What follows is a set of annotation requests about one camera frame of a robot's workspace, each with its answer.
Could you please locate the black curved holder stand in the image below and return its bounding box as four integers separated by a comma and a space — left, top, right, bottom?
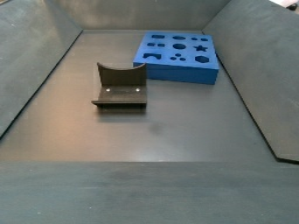
91, 63, 146, 107

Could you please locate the blue shape sorter block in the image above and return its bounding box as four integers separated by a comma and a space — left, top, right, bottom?
133, 31, 220, 85

